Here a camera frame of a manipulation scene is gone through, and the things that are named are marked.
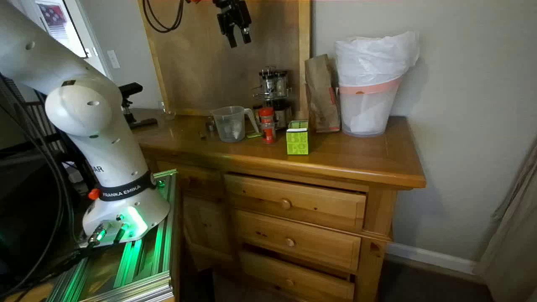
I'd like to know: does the black cable bundle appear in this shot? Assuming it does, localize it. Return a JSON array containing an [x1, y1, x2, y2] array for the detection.
[[0, 73, 77, 299]]

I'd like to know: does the black camera on stand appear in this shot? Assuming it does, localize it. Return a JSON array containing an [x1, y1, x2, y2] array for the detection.
[[117, 81, 159, 132]]

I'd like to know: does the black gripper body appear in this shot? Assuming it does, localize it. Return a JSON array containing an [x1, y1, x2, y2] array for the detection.
[[211, 0, 253, 31]]

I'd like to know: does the translucent trash bin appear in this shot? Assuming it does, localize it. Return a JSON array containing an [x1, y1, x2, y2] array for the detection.
[[337, 78, 402, 138]]

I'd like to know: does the white plastic bin liner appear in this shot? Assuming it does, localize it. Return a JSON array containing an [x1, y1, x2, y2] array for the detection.
[[333, 31, 422, 91]]

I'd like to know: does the wooden dresser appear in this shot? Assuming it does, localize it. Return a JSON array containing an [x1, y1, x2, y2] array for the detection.
[[130, 108, 427, 302]]

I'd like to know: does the black metal rack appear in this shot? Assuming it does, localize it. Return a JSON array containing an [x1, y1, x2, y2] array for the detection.
[[14, 91, 63, 157]]

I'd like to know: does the large wooden drawer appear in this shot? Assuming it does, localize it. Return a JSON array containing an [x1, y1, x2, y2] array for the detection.
[[223, 174, 367, 232]]

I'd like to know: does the red spice container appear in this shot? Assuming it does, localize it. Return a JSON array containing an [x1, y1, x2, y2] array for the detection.
[[256, 107, 276, 147]]

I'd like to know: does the brown paper bag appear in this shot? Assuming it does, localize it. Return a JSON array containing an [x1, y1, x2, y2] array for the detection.
[[303, 55, 342, 135]]

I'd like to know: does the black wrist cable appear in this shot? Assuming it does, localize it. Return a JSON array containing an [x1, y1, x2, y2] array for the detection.
[[140, 0, 186, 34]]

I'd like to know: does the wooden back board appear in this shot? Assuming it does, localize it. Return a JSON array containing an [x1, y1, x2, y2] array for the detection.
[[135, 0, 311, 123]]

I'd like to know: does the small wooden drawer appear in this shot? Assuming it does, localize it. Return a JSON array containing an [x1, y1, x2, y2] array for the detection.
[[238, 249, 357, 302]]

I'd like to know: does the clear plastic measuring jug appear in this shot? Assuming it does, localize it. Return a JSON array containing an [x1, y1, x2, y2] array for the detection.
[[207, 105, 261, 145]]

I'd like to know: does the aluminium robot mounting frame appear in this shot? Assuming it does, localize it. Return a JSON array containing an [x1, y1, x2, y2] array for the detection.
[[43, 169, 181, 302]]

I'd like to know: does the green tea box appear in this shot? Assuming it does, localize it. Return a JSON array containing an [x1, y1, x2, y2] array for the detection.
[[285, 120, 310, 159]]

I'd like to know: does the white light switch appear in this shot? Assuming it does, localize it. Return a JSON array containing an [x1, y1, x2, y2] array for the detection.
[[105, 49, 122, 71]]

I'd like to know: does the white framed wall picture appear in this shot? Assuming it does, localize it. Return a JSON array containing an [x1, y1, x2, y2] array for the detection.
[[6, 0, 93, 60]]

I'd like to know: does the medium wooden drawer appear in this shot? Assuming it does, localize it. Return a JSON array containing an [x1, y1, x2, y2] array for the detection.
[[233, 211, 363, 274]]

